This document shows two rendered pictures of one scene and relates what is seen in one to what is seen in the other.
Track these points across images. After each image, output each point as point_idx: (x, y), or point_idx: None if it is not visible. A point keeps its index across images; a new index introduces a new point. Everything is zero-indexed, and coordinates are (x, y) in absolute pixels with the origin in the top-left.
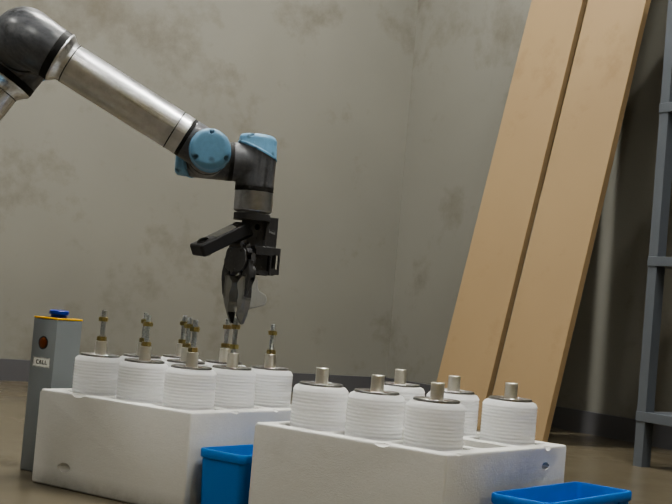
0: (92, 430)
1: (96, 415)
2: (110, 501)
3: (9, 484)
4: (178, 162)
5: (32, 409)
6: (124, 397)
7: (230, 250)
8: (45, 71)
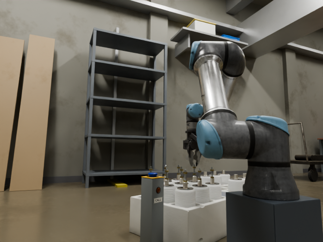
0: (208, 218)
1: (209, 211)
2: (220, 241)
3: None
4: (202, 112)
5: (155, 225)
6: (208, 200)
7: (192, 142)
8: (240, 75)
